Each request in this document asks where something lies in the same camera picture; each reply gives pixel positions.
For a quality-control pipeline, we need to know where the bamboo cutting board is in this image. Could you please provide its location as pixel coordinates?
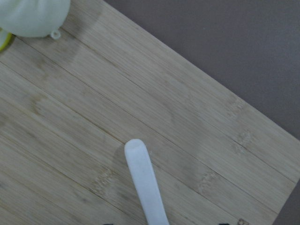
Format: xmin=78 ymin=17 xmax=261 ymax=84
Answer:
xmin=0 ymin=0 xmax=300 ymax=225

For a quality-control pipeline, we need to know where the lemon slice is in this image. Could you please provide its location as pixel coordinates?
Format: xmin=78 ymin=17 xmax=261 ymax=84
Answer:
xmin=0 ymin=29 xmax=12 ymax=51

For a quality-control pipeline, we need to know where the white toy bun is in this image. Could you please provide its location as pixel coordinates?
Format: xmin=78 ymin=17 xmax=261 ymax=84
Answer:
xmin=0 ymin=0 xmax=71 ymax=38

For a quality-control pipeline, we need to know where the white ceramic spoon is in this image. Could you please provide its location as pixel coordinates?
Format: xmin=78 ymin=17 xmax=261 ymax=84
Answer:
xmin=124 ymin=139 xmax=169 ymax=225

